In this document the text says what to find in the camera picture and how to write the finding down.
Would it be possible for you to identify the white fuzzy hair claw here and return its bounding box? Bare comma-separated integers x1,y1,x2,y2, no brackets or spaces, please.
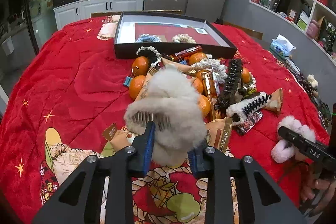
226,91,271,124

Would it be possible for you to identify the white knit scrunchie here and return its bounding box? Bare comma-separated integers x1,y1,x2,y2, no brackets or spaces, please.
192,59,227,86

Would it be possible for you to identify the black cable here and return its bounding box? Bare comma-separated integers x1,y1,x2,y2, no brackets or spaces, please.
278,161,309,184

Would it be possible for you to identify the white kitchen cabinet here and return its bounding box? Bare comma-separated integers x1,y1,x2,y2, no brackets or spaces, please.
54,0,145,30

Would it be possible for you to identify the black shallow box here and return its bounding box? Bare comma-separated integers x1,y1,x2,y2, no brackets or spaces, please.
114,11,238,60

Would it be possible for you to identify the gold foil stick packet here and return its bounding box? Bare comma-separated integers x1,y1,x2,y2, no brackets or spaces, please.
202,70,219,119

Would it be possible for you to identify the red printed blanket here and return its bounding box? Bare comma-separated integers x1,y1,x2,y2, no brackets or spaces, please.
0,15,331,224

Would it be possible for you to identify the red foil stick packet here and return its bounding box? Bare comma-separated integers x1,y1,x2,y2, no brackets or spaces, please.
168,46,202,60

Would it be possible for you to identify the blue scrunchie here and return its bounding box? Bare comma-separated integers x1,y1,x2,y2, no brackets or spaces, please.
136,34,161,43

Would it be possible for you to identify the black hair claw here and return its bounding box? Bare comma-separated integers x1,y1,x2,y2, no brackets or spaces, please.
215,59,243,111

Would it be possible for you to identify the small white plush toy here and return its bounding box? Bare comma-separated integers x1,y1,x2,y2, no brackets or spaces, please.
307,74,319,89

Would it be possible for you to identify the wooden chair back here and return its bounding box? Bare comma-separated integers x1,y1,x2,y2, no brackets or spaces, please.
91,10,182,18

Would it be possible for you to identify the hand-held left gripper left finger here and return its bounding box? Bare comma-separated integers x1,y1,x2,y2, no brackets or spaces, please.
31,121,156,224

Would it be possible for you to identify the dark patterned packet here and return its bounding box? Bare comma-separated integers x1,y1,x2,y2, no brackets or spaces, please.
235,111,263,136

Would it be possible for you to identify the group of mandarin oranges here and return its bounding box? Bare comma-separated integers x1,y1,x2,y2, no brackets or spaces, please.
129,52,251,118

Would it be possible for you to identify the white bin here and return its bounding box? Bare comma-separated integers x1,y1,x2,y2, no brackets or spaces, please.
1,38,15,55

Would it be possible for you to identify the black and white scrunchie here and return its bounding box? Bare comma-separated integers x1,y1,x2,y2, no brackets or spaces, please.
136,46,161,67

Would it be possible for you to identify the cream scrunchie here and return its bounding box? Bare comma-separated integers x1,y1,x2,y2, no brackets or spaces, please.
172,34,197,43

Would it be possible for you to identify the olive green hair tie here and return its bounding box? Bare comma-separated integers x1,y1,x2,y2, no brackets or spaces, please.
238,84,257,98

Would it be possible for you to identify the person's right hand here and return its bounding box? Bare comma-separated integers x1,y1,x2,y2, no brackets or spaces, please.
300,178,336,214

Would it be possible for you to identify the pink bag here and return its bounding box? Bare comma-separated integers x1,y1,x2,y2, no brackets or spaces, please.
307,19,319,38

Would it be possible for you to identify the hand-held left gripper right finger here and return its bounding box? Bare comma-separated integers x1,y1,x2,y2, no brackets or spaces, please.
188,141,307,224

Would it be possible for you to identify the dark beaded bracelet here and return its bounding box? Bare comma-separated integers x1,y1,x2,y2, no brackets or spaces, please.
297,73,315,96

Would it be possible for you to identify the grey fluffy hair claw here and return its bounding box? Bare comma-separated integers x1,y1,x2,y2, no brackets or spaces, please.
124,63,208,169

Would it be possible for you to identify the blue tissue pack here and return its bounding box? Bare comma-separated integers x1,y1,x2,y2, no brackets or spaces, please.
269,34,297,59

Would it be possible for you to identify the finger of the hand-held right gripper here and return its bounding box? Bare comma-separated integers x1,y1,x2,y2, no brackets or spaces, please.
278,126,329,161

